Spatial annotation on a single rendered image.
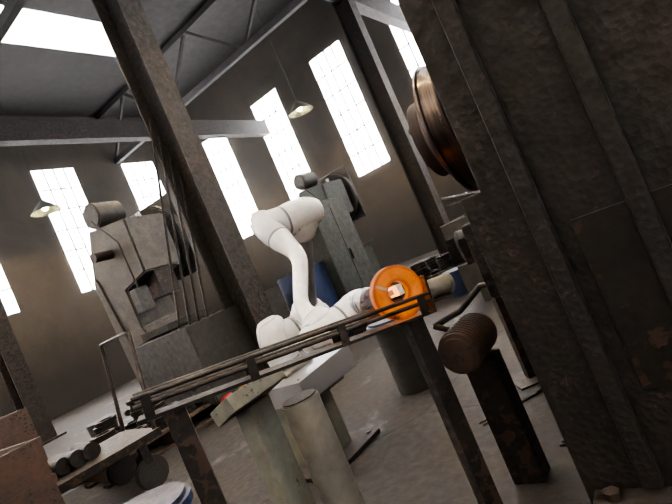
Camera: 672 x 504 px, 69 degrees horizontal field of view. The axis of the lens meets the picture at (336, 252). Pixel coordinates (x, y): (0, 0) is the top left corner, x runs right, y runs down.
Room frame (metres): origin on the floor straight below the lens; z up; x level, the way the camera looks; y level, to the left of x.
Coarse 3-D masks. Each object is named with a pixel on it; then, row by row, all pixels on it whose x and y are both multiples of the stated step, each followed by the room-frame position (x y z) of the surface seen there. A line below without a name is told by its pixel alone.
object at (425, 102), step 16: (416, 80) 1.56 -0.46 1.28; (416, 96) 1.52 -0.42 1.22; (432, 96) 1.49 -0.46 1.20; (432, 112) 1.49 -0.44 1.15; (432, 128) 1.50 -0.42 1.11; (432, 144) 1.50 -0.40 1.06; (448, 144) 1.49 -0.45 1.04; (448, 160) 1.52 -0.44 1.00; (464, 160) 1.51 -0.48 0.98; (464, 176) 1.56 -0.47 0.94
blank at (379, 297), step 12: (384, 276) 1.35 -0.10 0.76; (396, 276) 1.36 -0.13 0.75; (408, 276) 1.37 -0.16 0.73; (372, 288) 1.34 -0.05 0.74; (384, 288) 1.35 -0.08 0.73; (408, 288) 1.37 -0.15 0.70; (420, 288) 1.38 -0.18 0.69; (372, 300) 1.35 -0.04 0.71; (384, 300) 1.34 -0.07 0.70; (384, 312) 1.34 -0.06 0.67; (408, 312) 1.36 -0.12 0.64
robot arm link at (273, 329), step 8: (264, 320) 2.32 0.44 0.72; (272, 320) 2.28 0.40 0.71; (280, 320) 2.30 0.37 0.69; (288, 320) 2.33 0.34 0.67; (264, 328) 2.26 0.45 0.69; (272, 328) 2.26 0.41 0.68; (280, 328) 2.27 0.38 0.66; (288, 328) 2.29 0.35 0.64; (296, 328) 2.31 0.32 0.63; (264, 336) 2.26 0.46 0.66; (272, 336) 2.25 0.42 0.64; (280, 336) 2.26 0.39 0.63; (288, 336) 2.28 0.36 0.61; (264, 344) 2.26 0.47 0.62; (296, 352) 2.30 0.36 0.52; (272, 360) 2.26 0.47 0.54; (280, 360) 2.25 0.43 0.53
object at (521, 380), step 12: (456, 252) 2.40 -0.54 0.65; (468, 252) 2.14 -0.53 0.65; (456, 264) 2.40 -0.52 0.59; (468, 264) 2.14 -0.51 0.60; (492, 300) 2.27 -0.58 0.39; (504, 312) 2.22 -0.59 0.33; (504, 324) 2.24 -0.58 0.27; (516, 336) 2.22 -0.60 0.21; (516, 348) 2.22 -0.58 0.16; (528, 360) 2.22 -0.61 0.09; (528, 372) 2.22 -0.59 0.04; (516, 384) 2.22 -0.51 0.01; (528, 384) 2.16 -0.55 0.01
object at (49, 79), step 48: (0, 0) 7.19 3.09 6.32; (48, 0) 9.36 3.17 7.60; (144, 0) 10.51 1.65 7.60; (192, 0) 11.20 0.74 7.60; (240, 0) 11.98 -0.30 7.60; (288, 0) 12.89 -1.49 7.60; (0, 48) 10.09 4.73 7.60; (48, 48) 10.72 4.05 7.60; (192, 48) 13.20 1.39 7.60; (240, 48) 11.21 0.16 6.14; (0, 96) 11.68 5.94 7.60; (48, 96) 12.54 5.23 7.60; (96, 96) 13.53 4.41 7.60; (192, 96) 12.33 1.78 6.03
